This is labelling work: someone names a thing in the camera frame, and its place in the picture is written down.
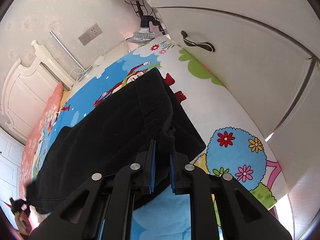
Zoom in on black pants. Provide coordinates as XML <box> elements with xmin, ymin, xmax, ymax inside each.
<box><xmin>25</xmin><ymin>69</ymin><xmax>206</xmax><ymax>214</ymax></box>

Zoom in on white wardrobe doors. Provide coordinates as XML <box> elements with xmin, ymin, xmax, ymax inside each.
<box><xmin>0</xmin><ymin>129</ymin><xmax>24</xmax><ymax>229</ymax></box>

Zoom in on colourful cartoon bed sheet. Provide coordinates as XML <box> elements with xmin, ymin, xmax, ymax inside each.
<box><xmin>18</xmin><ymin>36</ymin><xmax>281</xmax><ymax>240</ymax></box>

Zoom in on pink floral blanket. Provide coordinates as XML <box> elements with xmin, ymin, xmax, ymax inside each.
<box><xmin>18</xmin><ymin>83</ymin><xmax>63</xmax><ymax>200</ymax></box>

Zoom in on white wooden headboard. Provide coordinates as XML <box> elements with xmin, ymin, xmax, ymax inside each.
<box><xmin>1</xmin><ymin>40</ymin><xmax>75</xmax><ymax>140</ymax></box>

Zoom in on silver desk lamp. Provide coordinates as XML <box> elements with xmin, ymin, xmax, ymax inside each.
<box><xmin>49</xmin><ymin>30</ymin><xmax>93</xmax><ymax>82</ymax></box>

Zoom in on white nightstand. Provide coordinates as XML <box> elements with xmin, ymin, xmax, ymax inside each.
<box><xmin>71</xmin><ymin>41</ymin><xmax>130</xmax><ymax>94</ymax></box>

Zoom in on white dresser cabinet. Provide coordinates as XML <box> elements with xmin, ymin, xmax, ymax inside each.
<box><xmin>146</xmin><ymin>0</ymin><xmax>319</xmax><ymax>238</ymax></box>

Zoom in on white charger with cable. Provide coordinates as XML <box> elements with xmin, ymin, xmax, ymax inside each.
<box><xmin>69</xmin><ymin>47</ymin><xmax>106</xmax><ymax>86</ymax></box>

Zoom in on dark curved drawer handle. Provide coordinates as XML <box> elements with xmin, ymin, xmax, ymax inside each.
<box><xmin>180</xmin><ymin>30</ymin><xmax>215</xmax><ymax>53</ymax></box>

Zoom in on grey wall socket plate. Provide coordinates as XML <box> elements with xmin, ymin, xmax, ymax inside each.
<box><xmin>78</xmin><ymin>24</ymin><xmax>102</xmax><ymax>46</ymax></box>

